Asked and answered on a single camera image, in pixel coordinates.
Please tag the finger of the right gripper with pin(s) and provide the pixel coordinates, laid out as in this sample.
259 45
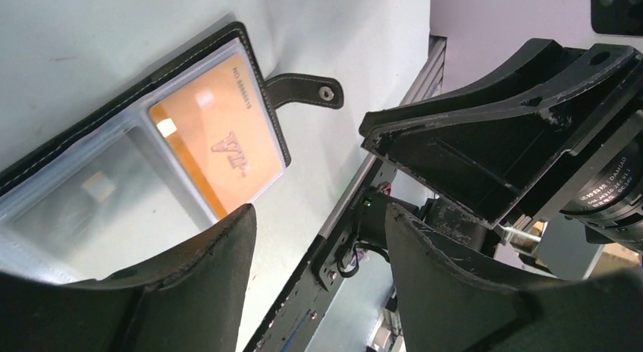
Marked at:
518 143

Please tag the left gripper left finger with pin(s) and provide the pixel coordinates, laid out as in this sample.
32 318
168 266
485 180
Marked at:
188 298

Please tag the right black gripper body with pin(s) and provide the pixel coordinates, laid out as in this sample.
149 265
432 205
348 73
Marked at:
600 229

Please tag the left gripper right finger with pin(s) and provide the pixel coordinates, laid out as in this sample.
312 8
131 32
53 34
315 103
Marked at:
452 298

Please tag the black leather card holder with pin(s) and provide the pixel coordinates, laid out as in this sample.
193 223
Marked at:
109 193

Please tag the orange credit card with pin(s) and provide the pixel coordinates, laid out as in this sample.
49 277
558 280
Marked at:
218 128

